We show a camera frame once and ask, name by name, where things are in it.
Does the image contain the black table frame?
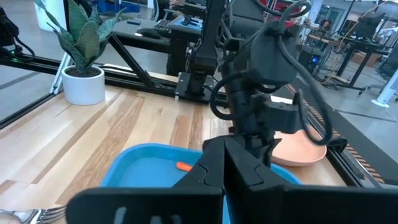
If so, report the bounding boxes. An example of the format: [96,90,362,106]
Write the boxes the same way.
[0,34,386,187]

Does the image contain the orange-handled spoon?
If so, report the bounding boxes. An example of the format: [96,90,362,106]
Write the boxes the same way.
[175,161,193,172]

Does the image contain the metal fork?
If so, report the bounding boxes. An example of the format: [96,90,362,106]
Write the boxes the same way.
[0,205,67,224]

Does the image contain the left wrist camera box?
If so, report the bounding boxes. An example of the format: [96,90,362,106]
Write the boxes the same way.
[264,98,309,135]

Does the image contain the black computer tower blue lights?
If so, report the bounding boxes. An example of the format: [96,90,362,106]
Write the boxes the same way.
[297,49,322,75]

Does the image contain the black office desk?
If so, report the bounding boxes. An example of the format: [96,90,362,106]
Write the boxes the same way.
[111,15,203,54]
[306,32,393,95]

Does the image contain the snake plant in white pot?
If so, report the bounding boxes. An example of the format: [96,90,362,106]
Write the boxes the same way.
[33,0,127,106]

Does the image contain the person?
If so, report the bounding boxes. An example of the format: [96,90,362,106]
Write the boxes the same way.
[317,18,333,34]

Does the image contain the black device with cable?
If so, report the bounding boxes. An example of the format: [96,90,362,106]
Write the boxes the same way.
[0,6,35,62]

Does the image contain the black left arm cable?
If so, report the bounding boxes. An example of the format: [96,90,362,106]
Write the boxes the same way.
[210,0,334,147]

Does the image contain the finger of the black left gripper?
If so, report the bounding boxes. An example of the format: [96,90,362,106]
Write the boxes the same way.
[244,135,283,169]

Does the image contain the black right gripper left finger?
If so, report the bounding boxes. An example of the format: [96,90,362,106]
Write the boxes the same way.
[65,136,225,224]

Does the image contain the silver aluminium profile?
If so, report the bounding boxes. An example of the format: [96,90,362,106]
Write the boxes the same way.
[50,52,72,95]

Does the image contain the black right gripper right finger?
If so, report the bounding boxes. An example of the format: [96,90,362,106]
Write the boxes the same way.
[224,136,398,224]

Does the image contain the black computer mouse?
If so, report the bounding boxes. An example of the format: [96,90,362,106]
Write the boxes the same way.
[136,27,162,40]

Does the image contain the blue plastic tray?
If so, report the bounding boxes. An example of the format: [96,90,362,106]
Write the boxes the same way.
[99,142,303,224]

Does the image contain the white tower fan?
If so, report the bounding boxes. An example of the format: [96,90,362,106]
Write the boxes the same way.
[371,68,398,108]

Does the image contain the black hazard-striped floor mat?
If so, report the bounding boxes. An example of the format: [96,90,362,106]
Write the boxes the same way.
[284,76,398,187]

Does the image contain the black keyboard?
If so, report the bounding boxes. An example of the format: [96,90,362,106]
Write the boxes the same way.
[154,17,172,32]

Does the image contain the peach plastic plate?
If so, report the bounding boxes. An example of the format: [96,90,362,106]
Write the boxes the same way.
[269,124,328,167]

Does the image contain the black monitor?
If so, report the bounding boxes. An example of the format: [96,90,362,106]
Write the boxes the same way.
[355,11,387,40]

